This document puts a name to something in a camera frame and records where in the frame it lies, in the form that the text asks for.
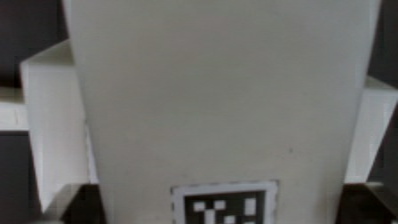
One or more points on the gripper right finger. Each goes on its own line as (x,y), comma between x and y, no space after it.
(369,204)

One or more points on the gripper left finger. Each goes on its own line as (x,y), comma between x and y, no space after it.
(74,206)

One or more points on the white cabinet body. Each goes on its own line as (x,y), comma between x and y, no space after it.
(60,137)

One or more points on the white cabinet top block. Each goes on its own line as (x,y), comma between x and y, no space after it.
(222,85)

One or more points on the white L-shaped obstacle frame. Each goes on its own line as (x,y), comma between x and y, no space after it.
(14,110)

